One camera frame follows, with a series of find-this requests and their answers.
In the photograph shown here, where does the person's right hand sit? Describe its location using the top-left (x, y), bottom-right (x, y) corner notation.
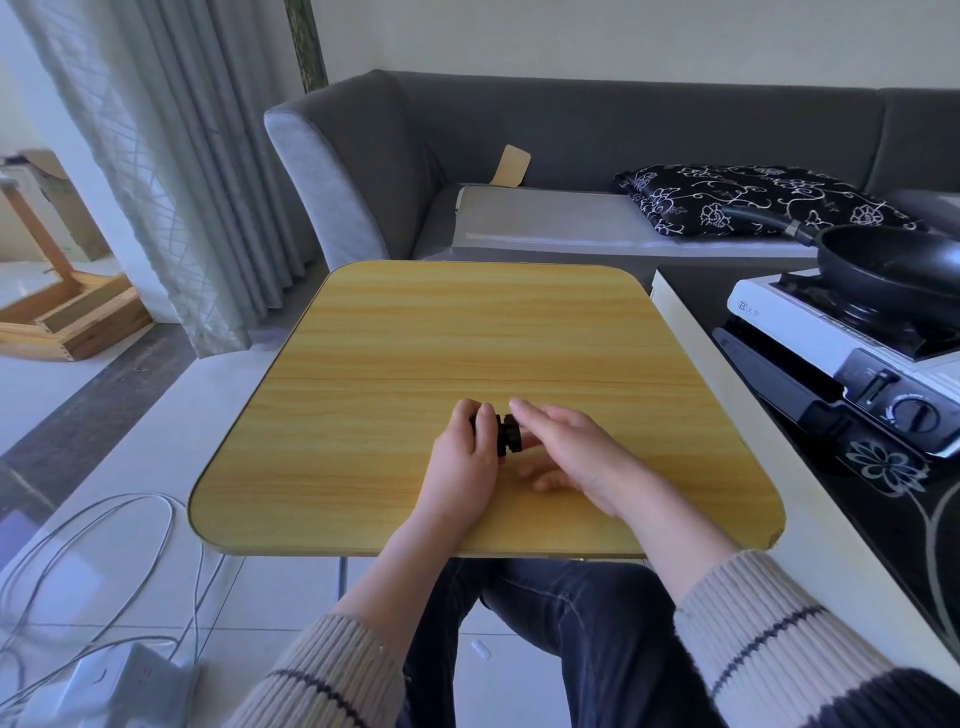
top-left (510, 398), bottom-right (654, 520)

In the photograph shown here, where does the person's left hand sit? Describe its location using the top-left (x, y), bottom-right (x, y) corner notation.
top-left (416, 398), bottom-right (502, 526)

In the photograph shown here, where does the small black round knob part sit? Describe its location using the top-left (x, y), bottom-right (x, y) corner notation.
top-left (471, 412), bottom-right (525, 458)

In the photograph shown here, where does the person's right forearm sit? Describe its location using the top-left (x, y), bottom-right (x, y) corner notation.
top-left (616, 480), bottom-right (960, 728)

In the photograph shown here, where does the person's left forearm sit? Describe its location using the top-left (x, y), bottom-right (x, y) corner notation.
top-left (225, 513), bottom-right (481, 728)

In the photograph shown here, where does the flat white board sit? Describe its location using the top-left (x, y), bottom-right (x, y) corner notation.
top-left (450, 184), bottom-right (820, 261)

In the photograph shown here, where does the person's left leg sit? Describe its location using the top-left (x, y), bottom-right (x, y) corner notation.
top-left (396, 558), bottom-right (490, 728)

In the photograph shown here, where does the person's leg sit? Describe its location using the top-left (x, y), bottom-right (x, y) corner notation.
top-left (480, 558), bottom-right (726, 728)
top-left (396, 558), bottom-right (490, 728)

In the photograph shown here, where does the person's right leg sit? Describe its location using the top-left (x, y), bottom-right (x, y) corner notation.
top-left (480, 558), bottom-right (726, 728)

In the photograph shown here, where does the brown cardboard flap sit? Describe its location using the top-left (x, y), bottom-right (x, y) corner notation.
top-left (489, 144), bottom-right (532, 189)

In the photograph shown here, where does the white portable gas stove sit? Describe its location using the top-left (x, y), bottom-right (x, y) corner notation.
top-left (726, 268), bottom-right (960, 460)

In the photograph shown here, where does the grey fabric sofa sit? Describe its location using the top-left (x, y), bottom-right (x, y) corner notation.
top-left (264, 69), bottom-right (960, 273)

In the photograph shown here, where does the black white floral cushion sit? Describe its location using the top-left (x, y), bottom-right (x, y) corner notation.
top-left (613, 164), bottom-right (928, 239)

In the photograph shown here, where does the black frying pan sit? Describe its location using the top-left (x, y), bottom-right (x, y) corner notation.
top-left (708, 203), bottom-right (960, 318)

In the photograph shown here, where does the grey patterned curtain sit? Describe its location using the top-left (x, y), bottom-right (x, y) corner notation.
top-left (10, 0), bottom-right (325, 358)

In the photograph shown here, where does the green patterned curtain strip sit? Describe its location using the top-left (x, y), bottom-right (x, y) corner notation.
top-left (283, 0), bottom-right (330, 93)

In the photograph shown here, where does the white power strip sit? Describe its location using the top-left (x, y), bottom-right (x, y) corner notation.
top-left (15, 639), bottom-right (201, 728)

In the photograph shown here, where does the white cable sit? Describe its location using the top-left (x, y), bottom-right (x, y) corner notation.
top-left (0, 492), bottom-right (189, 687)
top-left (171, 541), bottom-right (228, 670)

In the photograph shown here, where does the wooden frame stand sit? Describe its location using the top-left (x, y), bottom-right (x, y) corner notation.
top-left (0, 178), bottom-right (155, 363)

